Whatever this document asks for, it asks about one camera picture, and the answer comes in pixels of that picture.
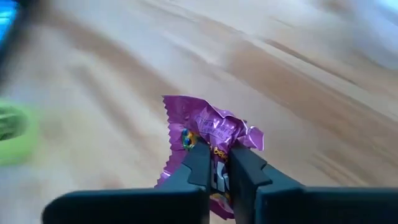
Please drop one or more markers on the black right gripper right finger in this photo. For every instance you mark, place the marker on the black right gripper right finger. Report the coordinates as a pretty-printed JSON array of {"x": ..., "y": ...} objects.
[{"x": 248, "y": 177}]

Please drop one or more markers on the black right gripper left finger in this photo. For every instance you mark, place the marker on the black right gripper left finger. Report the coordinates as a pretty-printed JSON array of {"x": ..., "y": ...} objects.
[{"x": 196, "y": 174}]

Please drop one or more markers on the purple Skittles candy pack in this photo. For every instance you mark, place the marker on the purple Skittles candy pack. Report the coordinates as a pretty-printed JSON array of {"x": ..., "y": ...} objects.
[{"x": 211, "y": 124}]

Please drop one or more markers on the green plastic bucket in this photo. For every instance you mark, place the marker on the green plastic bucket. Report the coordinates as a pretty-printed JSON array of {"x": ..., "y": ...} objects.
[{"x": 15, "y": 149}]

